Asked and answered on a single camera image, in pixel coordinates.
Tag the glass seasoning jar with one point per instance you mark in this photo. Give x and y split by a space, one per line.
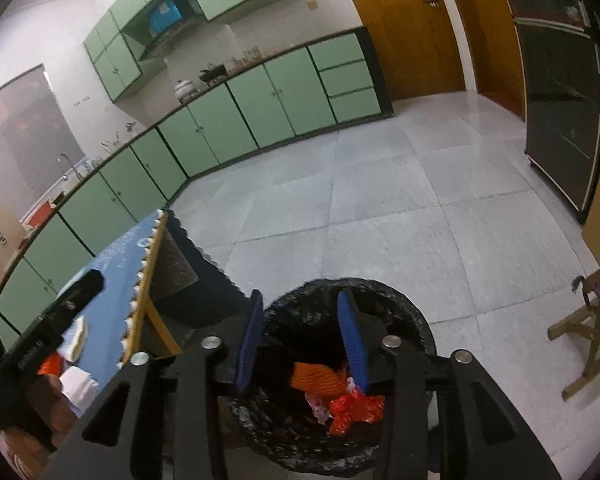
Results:
254 54
237 61

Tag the green cabinet drawer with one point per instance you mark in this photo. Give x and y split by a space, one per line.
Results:
357 105
337 50
349 77

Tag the wooden cutting board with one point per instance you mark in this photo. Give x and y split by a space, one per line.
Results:
10 240

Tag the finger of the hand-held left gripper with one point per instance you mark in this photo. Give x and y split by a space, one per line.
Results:
80 290

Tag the pink cartoon snack packet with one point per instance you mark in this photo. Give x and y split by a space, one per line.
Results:
317 405

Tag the person's left forearm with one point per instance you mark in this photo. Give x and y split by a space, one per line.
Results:
22 460

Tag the blue box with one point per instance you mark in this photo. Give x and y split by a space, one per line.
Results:
165 16

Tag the black bag lined trash bin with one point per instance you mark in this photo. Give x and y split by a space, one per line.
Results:
290 440

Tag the white paper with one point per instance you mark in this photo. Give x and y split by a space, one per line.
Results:
79 387

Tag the range hood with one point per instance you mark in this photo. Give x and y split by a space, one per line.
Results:
165 42

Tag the orange foam fruit net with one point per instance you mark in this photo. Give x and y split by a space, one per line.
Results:
317 379

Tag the green base cabinets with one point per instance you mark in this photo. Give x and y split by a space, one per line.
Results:
260 105

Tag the wooden chair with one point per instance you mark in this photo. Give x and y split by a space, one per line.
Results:
595 330

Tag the metal sink faucet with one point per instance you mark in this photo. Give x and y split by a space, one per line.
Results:
65 160

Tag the white lidded pot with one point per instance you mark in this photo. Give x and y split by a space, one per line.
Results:
186 89

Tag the wooden door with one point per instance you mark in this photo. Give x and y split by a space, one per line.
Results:
400 30
490 35

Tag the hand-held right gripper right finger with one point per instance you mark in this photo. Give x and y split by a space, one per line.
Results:
355 345

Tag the utensil holder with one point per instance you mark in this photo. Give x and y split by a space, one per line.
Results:
111 144

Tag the grey window blind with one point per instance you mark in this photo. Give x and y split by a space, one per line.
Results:
20 135

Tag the red mesh bag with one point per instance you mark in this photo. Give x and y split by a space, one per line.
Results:
357 410

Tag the person's left hand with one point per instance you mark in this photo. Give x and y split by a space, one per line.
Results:
55 395

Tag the black wok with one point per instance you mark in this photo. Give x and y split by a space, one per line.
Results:
212 75

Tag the black refrigerator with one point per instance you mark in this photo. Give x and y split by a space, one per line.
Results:
555 85

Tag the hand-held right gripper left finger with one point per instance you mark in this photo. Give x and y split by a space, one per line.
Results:
247 345

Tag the red plastic basin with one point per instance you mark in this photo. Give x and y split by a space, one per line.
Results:
41 212

